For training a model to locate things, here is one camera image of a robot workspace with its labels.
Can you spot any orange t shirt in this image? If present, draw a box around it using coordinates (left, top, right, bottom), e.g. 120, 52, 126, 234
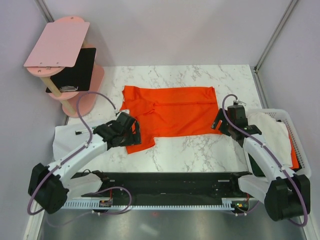
121, 85, 220, 154

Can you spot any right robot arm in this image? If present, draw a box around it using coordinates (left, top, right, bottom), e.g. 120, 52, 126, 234
211, 104, 311, 227

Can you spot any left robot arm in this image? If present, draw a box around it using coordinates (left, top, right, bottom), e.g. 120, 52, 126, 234
28, 112, 142, 214

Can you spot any white t shirt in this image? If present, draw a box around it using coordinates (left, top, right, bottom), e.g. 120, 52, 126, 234
247, 112, 293, 167

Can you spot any white laundry basket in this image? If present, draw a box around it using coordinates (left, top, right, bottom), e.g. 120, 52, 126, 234
246, 108, 312, 178

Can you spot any marker pen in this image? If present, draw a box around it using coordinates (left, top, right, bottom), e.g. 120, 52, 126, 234
75, 128, 93, 136

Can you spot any white cloth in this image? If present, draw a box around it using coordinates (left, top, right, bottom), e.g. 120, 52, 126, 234
52, 123, 90, 160

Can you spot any dark green t shirt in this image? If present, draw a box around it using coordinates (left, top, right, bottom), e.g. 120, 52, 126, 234
248, 154, 265, 177

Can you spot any black clipboard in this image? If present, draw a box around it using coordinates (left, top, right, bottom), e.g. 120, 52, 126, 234
50, 47, 97, 93

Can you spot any pink wooden shelf stand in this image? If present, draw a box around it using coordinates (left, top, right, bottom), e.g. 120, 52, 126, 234
23, 16, 105, 118

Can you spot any pink clipboard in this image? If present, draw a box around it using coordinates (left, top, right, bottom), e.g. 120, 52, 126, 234
24, 22, 90, 68

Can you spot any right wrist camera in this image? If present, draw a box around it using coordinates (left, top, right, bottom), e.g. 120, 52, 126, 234
233, 99, 247, 106

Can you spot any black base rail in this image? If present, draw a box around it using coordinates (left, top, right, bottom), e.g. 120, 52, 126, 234
82, 171, 251, 205

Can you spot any white cable duct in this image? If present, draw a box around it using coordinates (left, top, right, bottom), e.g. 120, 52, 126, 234
62, 198, 234, 211

